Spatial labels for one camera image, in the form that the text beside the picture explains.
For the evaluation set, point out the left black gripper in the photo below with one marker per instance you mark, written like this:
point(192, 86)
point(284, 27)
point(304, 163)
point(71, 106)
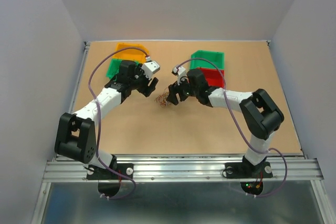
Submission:
point(147, 92)

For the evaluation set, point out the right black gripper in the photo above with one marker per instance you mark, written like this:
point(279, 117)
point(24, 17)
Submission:
point(174, 89)

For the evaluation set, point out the yellow plastic bin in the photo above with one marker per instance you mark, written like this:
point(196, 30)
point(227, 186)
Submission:
point(131, 54)

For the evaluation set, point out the red plastic bin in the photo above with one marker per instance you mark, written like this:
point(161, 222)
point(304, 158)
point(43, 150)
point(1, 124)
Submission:
point(214, 77)

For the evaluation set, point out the green plastic bin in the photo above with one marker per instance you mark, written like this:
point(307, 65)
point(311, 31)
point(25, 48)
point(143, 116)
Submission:
point(207, 59)
point(113, 68)

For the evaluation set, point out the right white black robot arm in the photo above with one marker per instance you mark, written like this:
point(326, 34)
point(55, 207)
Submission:
point(262, 116)

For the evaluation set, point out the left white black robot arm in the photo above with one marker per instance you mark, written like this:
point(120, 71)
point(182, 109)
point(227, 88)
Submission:
point(112, 95)

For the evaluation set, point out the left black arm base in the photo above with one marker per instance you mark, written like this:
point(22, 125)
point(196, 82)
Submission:
point(97, 173)

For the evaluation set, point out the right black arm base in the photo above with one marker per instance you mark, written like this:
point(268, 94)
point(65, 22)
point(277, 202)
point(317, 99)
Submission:
point(240, 170)

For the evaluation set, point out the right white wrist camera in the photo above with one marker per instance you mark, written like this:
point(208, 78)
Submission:
point(180, 72)

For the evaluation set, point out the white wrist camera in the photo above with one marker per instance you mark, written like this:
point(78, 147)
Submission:
point(180, 72)
point(150, 67)

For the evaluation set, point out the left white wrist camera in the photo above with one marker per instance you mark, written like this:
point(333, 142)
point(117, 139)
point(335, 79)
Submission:
point(150, 67)

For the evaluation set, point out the aluminium left side rail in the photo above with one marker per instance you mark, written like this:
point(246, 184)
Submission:
point(73, 93)

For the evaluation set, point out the aluminium rail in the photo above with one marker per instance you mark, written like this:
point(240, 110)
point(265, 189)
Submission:
point(73, 93)
point(184, 168)

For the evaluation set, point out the aluminium front rail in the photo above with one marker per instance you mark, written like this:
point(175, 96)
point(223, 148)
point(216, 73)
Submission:
point(184, 168)

